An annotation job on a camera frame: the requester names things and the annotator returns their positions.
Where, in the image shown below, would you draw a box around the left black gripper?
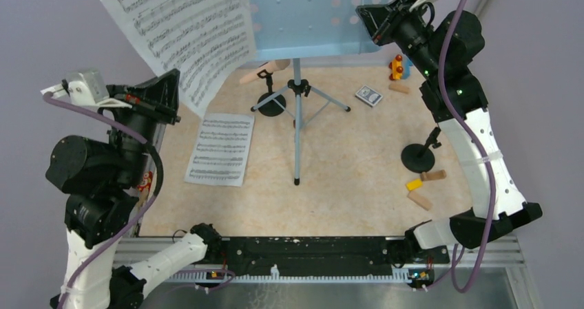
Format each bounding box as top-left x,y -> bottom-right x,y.
102,66 -> 184,183

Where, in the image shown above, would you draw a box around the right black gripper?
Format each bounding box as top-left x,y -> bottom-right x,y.
355,0 -> 441,80

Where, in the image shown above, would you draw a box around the sheet music page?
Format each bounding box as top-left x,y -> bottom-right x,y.
184,113 -> 255,187
100,0 -> 256,118

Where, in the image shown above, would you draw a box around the light blue music stand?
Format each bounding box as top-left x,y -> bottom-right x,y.
250,0 -> 388,185

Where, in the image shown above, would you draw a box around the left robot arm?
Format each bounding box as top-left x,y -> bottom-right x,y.
41,69 -> 224,308

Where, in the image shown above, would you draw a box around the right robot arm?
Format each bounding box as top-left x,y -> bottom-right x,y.
356,0 -> 543,262

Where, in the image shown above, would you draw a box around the colourful wooden toy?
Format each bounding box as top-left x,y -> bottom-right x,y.
388,54 -> 413,81

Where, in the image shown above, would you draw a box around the wooden block far right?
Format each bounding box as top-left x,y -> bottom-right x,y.
388,83 -> 410,94

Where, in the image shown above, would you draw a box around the red owl toy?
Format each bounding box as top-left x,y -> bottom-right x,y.
136,171 -> 154,193

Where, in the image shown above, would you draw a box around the beige microphone on stand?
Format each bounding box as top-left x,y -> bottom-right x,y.
239,59 -> 291,117

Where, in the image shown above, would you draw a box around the black microphone on stand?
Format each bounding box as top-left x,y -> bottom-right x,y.
400,127 -> 441,173

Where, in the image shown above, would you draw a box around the wooden block by stand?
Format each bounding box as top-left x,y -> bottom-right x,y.
420,169 -> 447,182

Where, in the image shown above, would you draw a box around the yellow block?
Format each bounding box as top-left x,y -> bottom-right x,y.
406,179 -> 424,191

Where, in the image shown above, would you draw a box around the wooden block near right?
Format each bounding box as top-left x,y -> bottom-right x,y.
407,191 -> 433,211

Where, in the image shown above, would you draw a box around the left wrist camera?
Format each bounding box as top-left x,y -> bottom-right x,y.
41,68 -> 131,108

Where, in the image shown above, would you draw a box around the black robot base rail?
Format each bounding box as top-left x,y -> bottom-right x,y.
192,236 -> 450,282

